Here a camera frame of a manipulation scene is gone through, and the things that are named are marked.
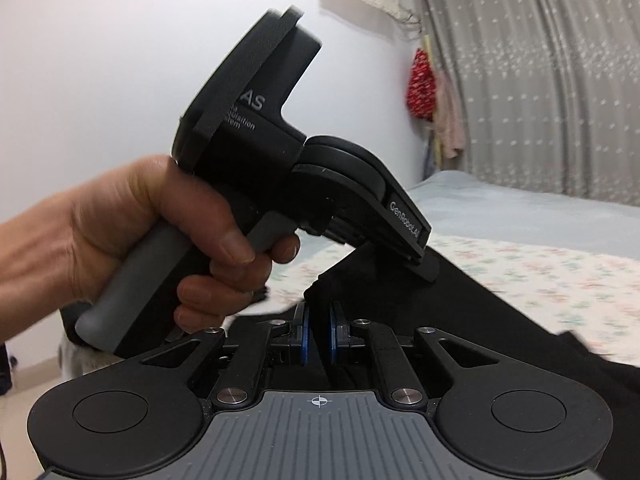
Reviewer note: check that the floral bed sheet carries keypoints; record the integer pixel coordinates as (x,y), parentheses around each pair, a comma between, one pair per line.
(540,280)

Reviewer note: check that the person's left hand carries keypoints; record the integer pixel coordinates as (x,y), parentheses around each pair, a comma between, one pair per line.
(150,220)

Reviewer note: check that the pink hanging cloth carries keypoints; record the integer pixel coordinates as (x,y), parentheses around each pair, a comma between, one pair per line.
(449,120)

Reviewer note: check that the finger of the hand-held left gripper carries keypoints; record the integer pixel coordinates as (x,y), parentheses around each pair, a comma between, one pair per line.
(407,222)

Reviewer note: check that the person's left forearm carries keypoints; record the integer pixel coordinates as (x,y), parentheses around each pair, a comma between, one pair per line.
(35,260)

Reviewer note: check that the grey patterned curtain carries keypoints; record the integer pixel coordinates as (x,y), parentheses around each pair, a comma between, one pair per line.
(540,85)

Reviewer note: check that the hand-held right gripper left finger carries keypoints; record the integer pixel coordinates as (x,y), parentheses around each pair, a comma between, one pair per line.
(305,332)

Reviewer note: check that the red hanging bag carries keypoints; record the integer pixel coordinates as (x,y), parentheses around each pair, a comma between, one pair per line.
(420,85)

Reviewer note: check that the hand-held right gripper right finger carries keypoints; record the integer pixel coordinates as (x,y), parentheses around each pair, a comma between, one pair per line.
(332,334)

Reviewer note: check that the black pants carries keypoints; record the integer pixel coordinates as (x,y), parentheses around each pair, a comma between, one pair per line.
(500,320)

